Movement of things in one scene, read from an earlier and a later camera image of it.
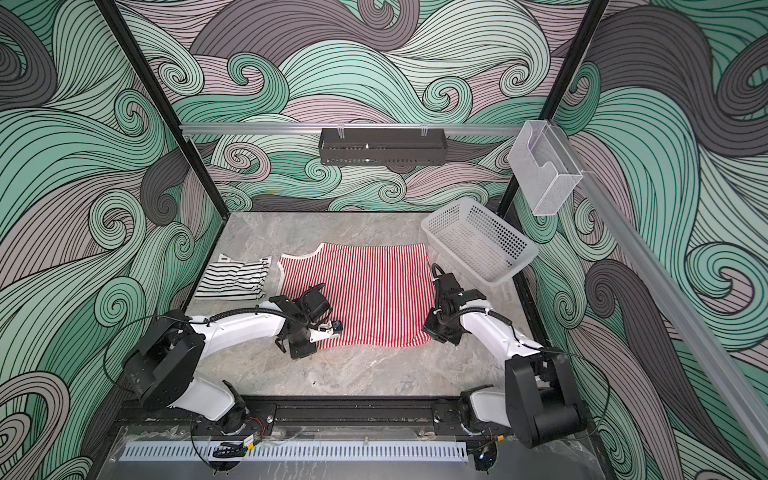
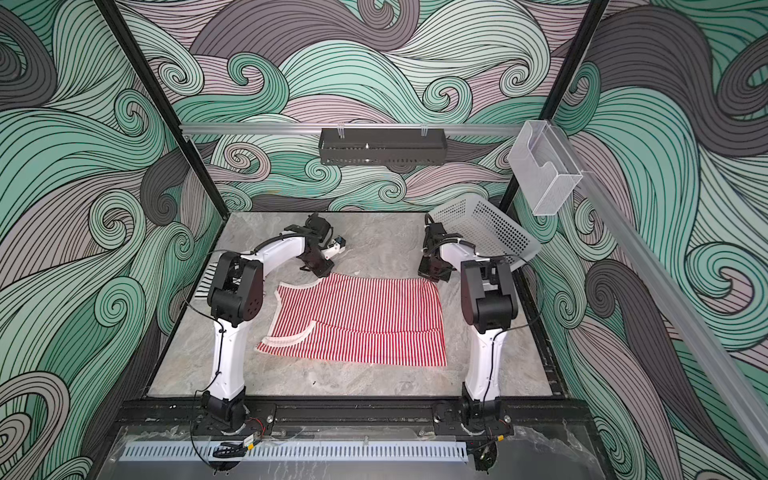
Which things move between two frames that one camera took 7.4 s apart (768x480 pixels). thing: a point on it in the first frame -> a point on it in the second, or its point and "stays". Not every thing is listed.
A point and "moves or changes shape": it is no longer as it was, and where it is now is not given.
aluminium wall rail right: (669, 302) stays
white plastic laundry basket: (480, 239) stays
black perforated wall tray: (382, 147) stays
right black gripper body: (437, 324) -> (433, 270)
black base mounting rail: (151, 418) stays
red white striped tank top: (381, 294) moves or changes shape
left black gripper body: (302, 345) -> (319, 264)
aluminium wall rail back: (283, 128) stays
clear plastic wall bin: (545, 169) stays
